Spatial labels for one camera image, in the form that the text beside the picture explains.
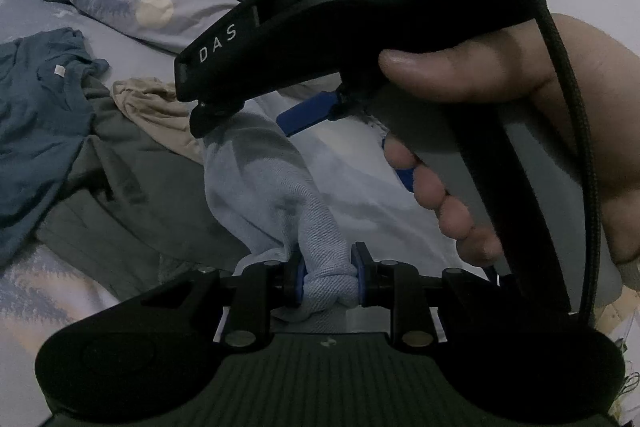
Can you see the dark blue t-shirt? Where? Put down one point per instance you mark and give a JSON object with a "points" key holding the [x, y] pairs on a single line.
{"points": [[35, 122]]}

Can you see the beige garment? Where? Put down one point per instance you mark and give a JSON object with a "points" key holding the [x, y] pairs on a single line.
{"points": [[155, 107]]}

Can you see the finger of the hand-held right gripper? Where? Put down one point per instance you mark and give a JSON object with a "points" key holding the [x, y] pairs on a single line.
{"points": [[310, 112], [202, 122]]}

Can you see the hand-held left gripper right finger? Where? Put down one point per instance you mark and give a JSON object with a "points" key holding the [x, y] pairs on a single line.
{"points": [[358, 277]]}

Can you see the light blue printed bed sheet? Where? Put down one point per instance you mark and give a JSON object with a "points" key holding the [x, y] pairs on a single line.
{"points": [[60, 307]]}

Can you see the grey-green garment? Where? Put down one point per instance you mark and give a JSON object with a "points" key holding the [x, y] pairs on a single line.
{"points": [[125, 187]]}

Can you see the light blue sweatshirt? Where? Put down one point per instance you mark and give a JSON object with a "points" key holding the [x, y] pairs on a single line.
{"points": [[260, 177]]}

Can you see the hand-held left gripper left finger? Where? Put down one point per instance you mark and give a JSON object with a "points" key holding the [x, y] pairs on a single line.
{"points": [[299, 279]]}

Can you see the person's right hand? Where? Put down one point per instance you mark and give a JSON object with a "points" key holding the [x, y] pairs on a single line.
{"points": [[620, 117]]}

